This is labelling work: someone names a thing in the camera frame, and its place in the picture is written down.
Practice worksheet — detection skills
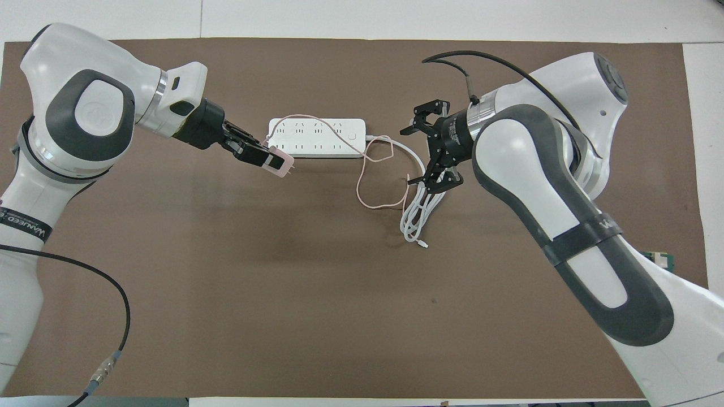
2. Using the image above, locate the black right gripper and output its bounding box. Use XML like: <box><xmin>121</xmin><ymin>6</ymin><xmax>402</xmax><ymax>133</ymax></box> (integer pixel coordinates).
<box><xmin>399</xmin><ymin>99</ymin><xmax>482</xmax><ymax>195</ymax></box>

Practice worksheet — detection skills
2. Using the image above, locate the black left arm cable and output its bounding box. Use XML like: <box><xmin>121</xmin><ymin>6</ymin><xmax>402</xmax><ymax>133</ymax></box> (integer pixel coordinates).
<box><xmin>0</xmin><ymin>244</ymin><xmax>132</xmax><ymax>407</ymax></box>

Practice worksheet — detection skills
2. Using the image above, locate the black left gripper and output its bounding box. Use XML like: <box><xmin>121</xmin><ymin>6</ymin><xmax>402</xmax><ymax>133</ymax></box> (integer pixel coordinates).
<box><xmin>173</xmin><ymin>98</ymin><xmax>287</xmax><ymax>170</ymax></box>

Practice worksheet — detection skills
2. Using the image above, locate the white power cord with plug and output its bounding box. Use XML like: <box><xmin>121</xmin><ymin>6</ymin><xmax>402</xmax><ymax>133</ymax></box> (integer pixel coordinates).
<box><xmin>365</xmin><ymin>135</ymin><xmax>449</xmax><ymax>249</ymax></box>

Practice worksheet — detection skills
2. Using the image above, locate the pink charger cable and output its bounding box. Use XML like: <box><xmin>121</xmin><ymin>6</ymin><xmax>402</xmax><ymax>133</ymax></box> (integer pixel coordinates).
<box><xmin>265</xmin><ymin>116</ymin><xmax>411</xmax><ymax>210</ymax></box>

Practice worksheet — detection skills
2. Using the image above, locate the white power strip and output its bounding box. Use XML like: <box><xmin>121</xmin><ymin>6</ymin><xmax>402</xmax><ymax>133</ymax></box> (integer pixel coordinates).
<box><xmin>268</xmin><ymin>118</ymin><xmax>367</xmax><ymax>158</ymax></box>

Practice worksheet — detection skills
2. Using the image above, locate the green knife switch yellow base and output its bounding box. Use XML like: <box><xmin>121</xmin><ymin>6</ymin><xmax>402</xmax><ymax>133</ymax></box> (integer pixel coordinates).
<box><xmin>642</xmin><ymin>252</ymin><xmax>676</xmax><ymax>273</ymax></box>

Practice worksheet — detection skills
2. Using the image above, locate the brown table mat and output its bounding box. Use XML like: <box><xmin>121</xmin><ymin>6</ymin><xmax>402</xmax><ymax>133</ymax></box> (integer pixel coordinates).
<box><xmin>0</xmin><ymin>38</ymin><xmax>709</xmax><ymax>399</ymax></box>

